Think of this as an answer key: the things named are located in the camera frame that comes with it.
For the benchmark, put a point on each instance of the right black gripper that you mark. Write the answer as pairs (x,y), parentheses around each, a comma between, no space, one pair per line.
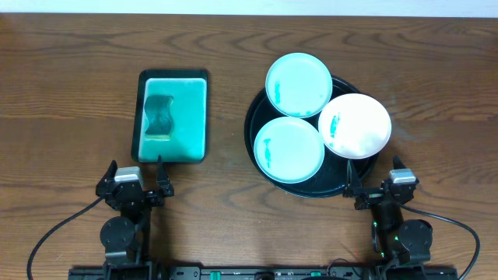
(366,194)

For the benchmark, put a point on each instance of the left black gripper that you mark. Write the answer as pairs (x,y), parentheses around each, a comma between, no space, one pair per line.
(135,195)

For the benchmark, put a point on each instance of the white plate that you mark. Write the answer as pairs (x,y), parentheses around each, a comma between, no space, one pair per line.
(354,126)

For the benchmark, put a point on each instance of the green scouring sponge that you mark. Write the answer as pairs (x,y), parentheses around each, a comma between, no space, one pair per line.
(157,110)

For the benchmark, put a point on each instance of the mint plate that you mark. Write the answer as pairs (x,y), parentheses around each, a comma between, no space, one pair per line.
(298,85)
(289,150)

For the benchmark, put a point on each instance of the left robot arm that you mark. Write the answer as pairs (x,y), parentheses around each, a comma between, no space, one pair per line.
(126,238)

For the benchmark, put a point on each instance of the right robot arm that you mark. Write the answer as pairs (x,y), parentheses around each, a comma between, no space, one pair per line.
(403,244)

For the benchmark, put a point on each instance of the rectangular dark green tray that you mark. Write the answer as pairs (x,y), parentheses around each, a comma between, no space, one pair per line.
(189,88)

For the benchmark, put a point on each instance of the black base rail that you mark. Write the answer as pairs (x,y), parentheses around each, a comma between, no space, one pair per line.
(196,273)

